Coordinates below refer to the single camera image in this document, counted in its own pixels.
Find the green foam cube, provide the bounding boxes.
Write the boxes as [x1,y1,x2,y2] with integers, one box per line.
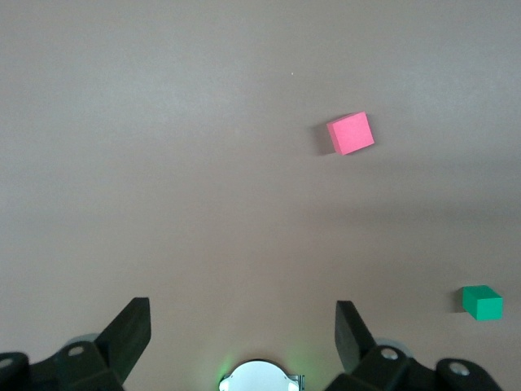
[462,284,505,322]

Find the brown table mat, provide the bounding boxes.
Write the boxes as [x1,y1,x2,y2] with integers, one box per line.
[0,0,521,391]

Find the pink foam cube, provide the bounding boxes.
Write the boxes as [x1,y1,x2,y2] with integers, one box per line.
[326,111,375,156]

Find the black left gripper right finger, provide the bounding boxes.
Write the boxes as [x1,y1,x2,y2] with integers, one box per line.
[325,300,501,391]

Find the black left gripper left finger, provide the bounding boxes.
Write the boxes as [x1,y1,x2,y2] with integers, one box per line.
[0,297,152,391]

